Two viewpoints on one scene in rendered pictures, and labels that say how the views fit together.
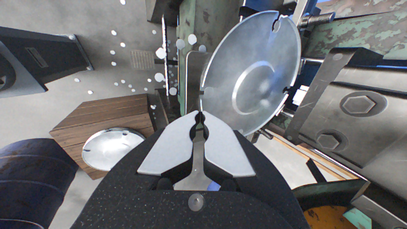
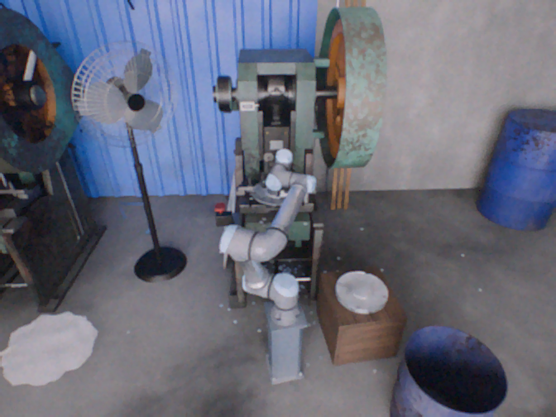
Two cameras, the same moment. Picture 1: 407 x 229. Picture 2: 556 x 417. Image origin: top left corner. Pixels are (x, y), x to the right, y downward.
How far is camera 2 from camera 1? 1.91 m
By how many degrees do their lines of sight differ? 37
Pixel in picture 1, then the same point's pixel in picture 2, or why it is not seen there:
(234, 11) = (249, 209)
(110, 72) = not seen: hidden behind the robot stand
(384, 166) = not seen: hidden behind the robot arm
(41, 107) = (343, 399)
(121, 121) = (328, 289)
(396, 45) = (254, 155)
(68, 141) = (350, 319)
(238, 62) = (266, 198)
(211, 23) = (254, 218)
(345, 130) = not seen: hidden behind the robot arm
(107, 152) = (361, 295)
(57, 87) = (318, 381)
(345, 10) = (240, 172)
